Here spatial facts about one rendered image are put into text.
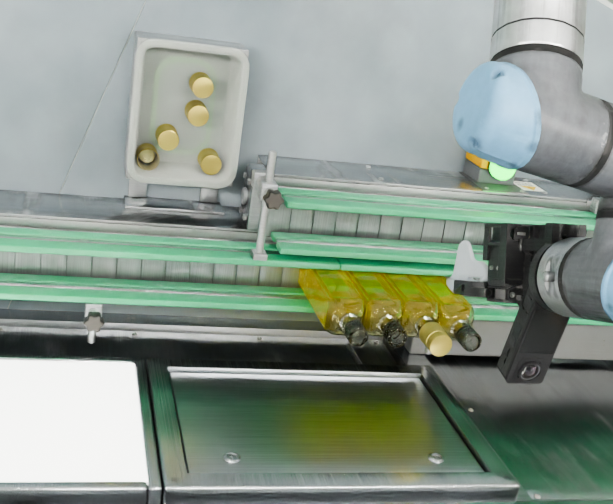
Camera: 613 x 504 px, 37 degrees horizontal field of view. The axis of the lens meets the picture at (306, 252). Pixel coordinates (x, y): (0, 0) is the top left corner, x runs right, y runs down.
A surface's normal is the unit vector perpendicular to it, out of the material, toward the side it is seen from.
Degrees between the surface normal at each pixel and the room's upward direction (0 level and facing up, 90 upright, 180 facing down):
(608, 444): 91
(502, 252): 90
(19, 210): 90
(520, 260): 20
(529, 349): 11
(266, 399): 90
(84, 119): 0
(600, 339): 0
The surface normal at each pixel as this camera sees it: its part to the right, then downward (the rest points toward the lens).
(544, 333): 0.22, 0.53
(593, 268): -0.94, -0.24
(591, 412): 0.13, -0.93
